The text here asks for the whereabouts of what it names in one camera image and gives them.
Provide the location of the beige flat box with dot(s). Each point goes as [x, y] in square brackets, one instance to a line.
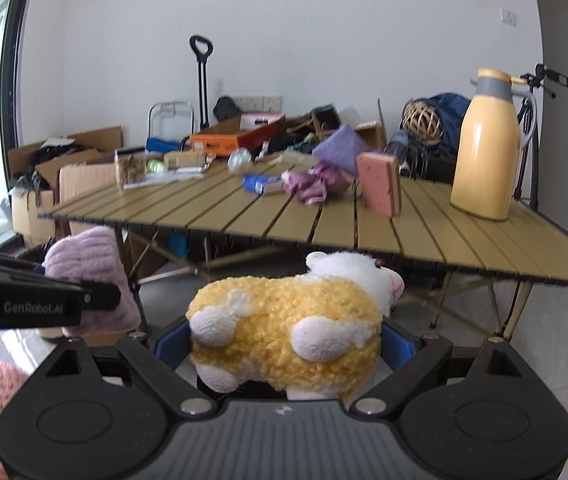
[189, 160]

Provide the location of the large open cardboard box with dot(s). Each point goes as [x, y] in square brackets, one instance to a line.
[99, 137]

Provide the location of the black tripod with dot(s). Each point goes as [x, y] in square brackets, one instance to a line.
[531, 120]

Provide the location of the white flat sheet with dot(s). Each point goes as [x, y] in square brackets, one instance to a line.
[184, 175]

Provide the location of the clear jar with snacks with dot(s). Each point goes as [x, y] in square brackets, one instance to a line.
[130, 170]

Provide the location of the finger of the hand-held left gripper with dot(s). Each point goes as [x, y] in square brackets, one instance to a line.
[104, 297]

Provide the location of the beige folding slatted table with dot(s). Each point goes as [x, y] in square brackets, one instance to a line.
[244, 210]

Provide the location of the orange cardboard box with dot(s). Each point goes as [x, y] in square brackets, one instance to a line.
[214, 142]

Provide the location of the black window frame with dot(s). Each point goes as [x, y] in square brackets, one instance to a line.
[16, 60]

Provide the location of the pink sponge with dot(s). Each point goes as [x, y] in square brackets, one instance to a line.
[379, 185]

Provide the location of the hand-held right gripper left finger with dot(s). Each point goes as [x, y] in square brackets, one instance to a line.
[171, 345]

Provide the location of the white metal folding frame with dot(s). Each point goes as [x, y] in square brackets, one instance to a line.
[171, 110]

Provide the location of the lilac fluffy cloth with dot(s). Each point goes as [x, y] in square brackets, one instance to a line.
[89, 260]

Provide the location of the woven wicker basket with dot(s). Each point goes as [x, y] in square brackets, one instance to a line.
[422, 122]

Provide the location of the corrugated cardboard box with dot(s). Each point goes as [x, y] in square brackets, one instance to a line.
[89, 182]

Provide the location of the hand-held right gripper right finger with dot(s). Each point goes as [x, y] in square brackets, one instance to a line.
[401, 350]

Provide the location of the blue snack packet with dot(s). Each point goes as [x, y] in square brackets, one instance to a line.
[259, 183]

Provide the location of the white wall socket strip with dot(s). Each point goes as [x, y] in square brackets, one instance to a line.
[261, 103]

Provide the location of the magenta cloth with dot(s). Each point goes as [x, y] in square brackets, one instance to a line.
[314, 185]

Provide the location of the yellow thermos jug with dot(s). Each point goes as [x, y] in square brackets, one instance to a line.
[484, 160]

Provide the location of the white wall switch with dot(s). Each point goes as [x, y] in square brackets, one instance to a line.
[509, 16]

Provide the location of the black pouch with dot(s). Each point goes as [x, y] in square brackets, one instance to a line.
[226, 108]

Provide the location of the purple cushion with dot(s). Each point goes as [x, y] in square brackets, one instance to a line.
[339, 150]

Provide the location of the yellow and white plush toy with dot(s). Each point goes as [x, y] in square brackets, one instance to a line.
[274, 320]

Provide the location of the brown open cardboard box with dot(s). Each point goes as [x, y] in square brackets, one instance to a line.
[374, 132]

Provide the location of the blue bag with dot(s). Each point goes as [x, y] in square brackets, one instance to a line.
[454, 115]

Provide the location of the white crumpled ball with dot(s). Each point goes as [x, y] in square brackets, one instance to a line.
[239, 160]

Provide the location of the small green round object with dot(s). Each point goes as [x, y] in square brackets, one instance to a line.
[155, 166]

